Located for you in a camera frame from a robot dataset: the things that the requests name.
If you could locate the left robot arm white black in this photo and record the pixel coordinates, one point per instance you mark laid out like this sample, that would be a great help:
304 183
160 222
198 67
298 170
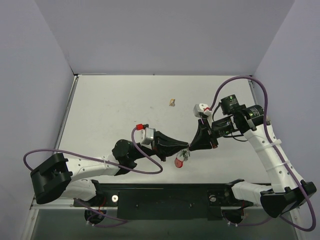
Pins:
70 175

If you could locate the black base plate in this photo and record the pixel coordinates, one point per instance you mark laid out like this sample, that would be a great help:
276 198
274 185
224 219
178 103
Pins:
166 201

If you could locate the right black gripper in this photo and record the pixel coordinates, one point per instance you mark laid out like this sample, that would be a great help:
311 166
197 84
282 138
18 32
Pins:
208 135

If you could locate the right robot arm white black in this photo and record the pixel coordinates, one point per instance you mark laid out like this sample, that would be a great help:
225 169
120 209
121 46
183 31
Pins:
287 188

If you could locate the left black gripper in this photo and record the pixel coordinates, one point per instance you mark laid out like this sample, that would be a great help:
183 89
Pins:
157 145

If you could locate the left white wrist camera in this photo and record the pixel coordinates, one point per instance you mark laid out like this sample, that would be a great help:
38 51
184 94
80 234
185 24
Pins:
147 135

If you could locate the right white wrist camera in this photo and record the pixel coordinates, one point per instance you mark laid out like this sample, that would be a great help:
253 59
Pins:
202 111

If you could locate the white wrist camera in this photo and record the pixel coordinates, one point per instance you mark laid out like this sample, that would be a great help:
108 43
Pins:
202 111
147 135

